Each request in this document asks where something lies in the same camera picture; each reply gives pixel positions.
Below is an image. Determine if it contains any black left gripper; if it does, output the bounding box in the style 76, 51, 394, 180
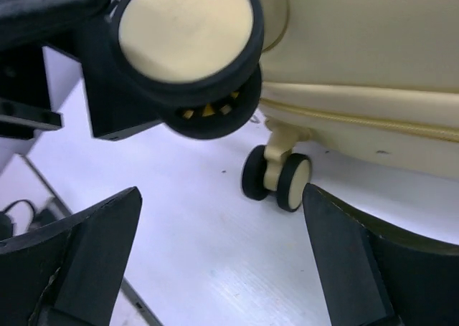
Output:
1, 0, 162, 141

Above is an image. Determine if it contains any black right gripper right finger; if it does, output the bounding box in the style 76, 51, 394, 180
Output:
303, 183, 458, 325

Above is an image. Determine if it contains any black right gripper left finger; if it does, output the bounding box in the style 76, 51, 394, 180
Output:
1, 187, 142, 325

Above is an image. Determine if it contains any pale yellow hard-shell suitcase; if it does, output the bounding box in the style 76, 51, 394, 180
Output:
111, 0, 458, 211

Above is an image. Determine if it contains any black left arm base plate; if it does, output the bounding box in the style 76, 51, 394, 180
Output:
1, 197, 72, 241

